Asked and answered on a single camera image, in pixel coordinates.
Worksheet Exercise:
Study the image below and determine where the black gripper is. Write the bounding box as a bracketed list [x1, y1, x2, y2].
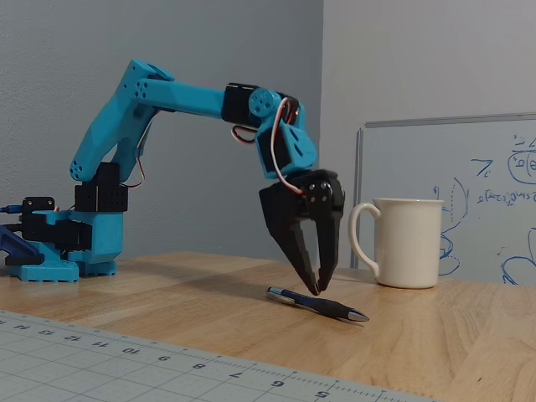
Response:
[258, 168, 348, 297]

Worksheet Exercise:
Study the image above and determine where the black ballpoint pen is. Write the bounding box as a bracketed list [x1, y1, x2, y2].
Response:
[266, 286, 371, 324]

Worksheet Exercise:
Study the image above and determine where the white ceramic mug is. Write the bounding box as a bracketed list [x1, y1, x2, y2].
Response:
[348, 197, 446, 291]

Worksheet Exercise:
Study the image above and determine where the whiteboard with blue drawings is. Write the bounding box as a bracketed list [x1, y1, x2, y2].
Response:
[353, 111, 536, 286]

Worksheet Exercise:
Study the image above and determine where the grey gridded cutting mat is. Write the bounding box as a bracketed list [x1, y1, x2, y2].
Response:
[0, 310, 447, 402]

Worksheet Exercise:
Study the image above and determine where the dark blue table clamp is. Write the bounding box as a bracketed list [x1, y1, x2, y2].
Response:
[0, 223, 44, 267]

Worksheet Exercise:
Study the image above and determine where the wrist servo wire bundle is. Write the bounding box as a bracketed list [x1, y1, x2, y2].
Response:
[231, 96, 305, 198]

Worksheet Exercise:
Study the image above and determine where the shoulder servo wire bundle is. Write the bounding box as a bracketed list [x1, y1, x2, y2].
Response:
[120, 123, 152, 189]

